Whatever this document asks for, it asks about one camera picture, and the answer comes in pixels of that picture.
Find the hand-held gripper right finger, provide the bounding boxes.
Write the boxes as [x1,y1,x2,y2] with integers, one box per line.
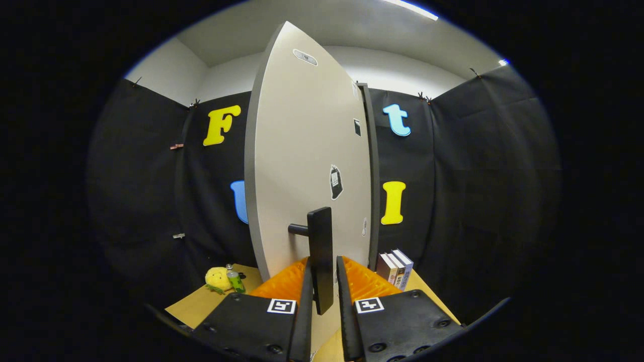
[336,255,463,362]

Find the black door handle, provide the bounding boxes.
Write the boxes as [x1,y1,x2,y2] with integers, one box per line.
[288,207,335,316]

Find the black backdrop cloth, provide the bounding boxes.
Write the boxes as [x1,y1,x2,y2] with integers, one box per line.
[86,65,561,322]

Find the tan spine book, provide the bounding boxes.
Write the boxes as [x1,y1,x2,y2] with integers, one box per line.
[387,251,406,289]

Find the long ceiling light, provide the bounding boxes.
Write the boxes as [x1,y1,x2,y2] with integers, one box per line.
[385,0,439,21]

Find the yellow pineapple plush toy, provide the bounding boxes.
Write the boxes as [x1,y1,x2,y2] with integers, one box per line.
[204,266,235,296]

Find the dark grey shoe cabinet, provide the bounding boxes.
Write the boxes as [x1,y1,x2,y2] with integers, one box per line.
[357,82,381,273]

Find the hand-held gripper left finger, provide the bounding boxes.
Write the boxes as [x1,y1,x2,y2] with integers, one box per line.
[194,256,313,362]

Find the green label drink bottle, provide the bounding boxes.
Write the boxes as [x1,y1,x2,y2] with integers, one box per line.
[225,263,247,294]

